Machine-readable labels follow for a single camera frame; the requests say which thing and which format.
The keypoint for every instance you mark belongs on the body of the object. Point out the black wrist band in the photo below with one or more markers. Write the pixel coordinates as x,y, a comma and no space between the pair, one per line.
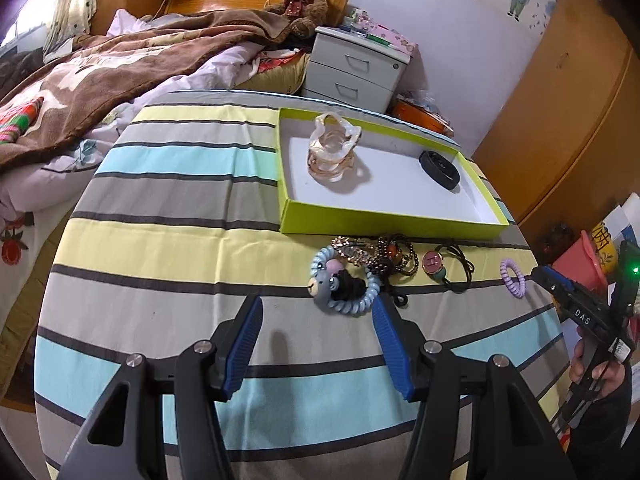
450,178

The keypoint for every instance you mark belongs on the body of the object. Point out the green cardboard tray box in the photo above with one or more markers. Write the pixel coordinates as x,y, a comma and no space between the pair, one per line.
390,185

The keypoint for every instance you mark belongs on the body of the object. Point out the large wooden wardrobe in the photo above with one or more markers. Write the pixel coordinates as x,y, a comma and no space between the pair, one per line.
565,110

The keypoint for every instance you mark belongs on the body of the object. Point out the spotted curtain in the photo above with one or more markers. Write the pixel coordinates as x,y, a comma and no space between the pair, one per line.
70,0

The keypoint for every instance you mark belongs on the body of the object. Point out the striped tablecloth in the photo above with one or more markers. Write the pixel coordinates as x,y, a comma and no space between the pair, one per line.
175,260

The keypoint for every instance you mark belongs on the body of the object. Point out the translucent beige hair claw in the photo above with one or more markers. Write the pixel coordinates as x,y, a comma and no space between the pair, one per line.
327,155

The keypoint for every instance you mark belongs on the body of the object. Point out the person's right forearm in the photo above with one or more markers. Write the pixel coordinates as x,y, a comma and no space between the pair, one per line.
605,425

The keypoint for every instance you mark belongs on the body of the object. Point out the white floral quilt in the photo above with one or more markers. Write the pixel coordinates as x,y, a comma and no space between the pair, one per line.
30,195

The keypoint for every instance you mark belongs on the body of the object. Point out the dark brown object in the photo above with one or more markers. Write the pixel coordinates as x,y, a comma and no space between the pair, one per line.
555,242

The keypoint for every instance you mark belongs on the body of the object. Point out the window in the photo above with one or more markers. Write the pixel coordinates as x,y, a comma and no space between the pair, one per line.
22,35

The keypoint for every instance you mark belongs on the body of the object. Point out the brown fleece blanket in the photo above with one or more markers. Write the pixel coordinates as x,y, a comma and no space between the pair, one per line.
150,60

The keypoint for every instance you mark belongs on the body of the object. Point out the red green plaid cloth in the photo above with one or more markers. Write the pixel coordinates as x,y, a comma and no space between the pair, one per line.
17,120

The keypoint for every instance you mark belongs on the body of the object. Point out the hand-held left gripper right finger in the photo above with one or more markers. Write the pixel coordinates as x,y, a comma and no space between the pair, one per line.
392,350

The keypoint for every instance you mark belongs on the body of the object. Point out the yellow green pillow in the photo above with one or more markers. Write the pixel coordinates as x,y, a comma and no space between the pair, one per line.
280,77

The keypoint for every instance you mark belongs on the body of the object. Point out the yellow patterned cup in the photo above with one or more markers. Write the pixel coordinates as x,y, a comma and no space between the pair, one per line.
605,245

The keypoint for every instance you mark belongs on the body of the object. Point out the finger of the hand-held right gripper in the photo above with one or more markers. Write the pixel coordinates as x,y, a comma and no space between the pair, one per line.
560,277
542,280

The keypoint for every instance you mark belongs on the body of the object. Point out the grey drawer nightstand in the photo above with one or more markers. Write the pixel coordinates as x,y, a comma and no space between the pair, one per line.
350,70

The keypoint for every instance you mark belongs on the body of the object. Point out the person's right hand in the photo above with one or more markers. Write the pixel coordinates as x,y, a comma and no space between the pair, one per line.
580,365

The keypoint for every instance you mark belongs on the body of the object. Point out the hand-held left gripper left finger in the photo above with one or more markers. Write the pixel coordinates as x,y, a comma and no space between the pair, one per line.
245,350

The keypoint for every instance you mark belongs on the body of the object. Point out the pink floral box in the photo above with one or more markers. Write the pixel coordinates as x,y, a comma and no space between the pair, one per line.
395,40

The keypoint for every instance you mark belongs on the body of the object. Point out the orange storage box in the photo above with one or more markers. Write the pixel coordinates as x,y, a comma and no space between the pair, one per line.
420,116

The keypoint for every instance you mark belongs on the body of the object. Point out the dark cloth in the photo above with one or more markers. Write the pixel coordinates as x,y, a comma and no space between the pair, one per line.
20,70

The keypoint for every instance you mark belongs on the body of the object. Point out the rhinestone hair clip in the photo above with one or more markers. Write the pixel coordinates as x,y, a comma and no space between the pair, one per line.
345,247

